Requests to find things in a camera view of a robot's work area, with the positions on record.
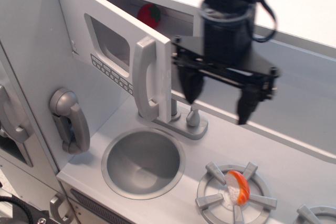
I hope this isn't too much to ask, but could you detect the grey oven door handle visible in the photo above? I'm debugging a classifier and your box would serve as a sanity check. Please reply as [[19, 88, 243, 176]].
[[49, 195, 73, 224]]

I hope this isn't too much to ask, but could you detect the grey fridge door handle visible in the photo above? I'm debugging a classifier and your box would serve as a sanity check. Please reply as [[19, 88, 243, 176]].
[[1, 84, 29, 144]]

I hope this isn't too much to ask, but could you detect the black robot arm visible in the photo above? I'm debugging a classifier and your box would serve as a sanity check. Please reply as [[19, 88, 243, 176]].
[[173, 0, 280, 125]]

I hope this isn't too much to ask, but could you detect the salmon sushi toy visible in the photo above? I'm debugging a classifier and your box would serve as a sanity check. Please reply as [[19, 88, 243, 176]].
[[225, 170, 250, 206]]

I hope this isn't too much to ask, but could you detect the grey toy faucet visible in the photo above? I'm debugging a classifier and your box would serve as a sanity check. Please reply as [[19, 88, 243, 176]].
[[153, 99, 208, 140]]

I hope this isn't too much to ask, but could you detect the red toy strawberry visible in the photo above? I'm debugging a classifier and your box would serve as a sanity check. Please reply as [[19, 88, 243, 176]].
[[137, 3, 161, 28]]

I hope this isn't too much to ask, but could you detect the round metal sink bowl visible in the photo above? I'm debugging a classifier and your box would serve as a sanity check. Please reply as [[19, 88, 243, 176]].
[[101, 128, 186, 200]]

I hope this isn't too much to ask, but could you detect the grey stove burner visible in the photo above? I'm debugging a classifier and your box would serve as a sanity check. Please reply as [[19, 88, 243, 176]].
[[293, 205, 335, 224], [195, 162, 277, 223]]

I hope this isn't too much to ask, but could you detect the black oven vent grille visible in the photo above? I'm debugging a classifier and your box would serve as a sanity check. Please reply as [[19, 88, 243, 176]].
[[70, 189, 131, 224]]

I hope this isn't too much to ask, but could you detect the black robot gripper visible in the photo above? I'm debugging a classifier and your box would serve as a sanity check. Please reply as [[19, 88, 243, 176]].
[[172, 8, 279, 125]]

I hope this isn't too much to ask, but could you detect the grey toy microwave door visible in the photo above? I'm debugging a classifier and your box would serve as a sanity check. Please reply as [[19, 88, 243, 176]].
[[59, 0, 171, 123]]

